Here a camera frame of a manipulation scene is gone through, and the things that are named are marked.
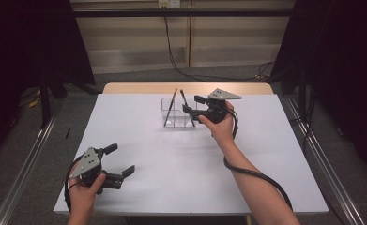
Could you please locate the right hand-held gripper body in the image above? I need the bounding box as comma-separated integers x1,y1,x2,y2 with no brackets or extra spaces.
190,88,242,125

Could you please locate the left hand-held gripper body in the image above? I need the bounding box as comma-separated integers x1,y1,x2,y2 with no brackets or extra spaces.
69,146,125,196

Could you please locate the clear acrylic organizer box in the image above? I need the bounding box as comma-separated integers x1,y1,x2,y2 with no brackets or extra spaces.
161,97,199,128

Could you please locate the black pen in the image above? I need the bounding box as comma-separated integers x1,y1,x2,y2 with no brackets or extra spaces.
179,89,196,128

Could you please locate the person's right hand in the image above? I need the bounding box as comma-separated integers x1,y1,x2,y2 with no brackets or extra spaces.
198,101,237,146

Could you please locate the person's left hand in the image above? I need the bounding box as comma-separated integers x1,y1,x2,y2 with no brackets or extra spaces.
67,162,107,218

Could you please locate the wooden table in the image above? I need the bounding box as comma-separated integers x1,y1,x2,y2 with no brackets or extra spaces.
101,82,274,96

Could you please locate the white table board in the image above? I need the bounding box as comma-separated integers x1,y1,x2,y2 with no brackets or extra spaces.
53,93,329,217

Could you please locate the black metal stand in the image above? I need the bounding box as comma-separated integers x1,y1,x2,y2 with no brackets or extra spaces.
298,67,308,121
39,69,52,129

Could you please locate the black curtain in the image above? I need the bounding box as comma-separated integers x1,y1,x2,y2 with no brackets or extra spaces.
0,0,96,163
269,0,367,179

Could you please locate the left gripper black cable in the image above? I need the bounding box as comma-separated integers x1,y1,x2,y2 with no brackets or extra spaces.
63,154,83,214

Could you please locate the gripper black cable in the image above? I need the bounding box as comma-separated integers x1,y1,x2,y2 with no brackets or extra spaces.
222,107,294,212
63,154,83,214

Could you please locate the metal floor rail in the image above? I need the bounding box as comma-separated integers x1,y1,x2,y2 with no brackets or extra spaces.
283,93,367,225
0,101,65,225

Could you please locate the black power cable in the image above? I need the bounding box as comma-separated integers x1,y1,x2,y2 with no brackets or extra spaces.
162,7,277,83

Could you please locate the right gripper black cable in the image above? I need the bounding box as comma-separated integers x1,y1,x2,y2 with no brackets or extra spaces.
222,107,294,212

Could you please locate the white wall socket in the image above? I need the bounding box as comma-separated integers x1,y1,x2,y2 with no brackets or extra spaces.
158,0,181,9

